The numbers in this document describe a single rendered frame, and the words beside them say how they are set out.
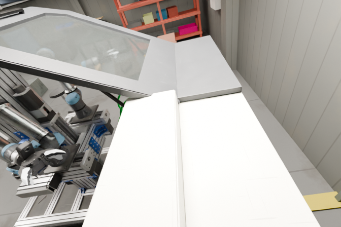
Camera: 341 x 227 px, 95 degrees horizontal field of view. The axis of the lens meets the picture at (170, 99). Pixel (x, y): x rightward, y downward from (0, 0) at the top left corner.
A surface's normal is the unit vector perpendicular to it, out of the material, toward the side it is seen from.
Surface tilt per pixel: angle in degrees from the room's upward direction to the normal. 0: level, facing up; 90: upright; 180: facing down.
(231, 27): 90
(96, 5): 90
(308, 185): 0
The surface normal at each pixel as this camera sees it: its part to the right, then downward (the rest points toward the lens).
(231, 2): 0.05, 0.62
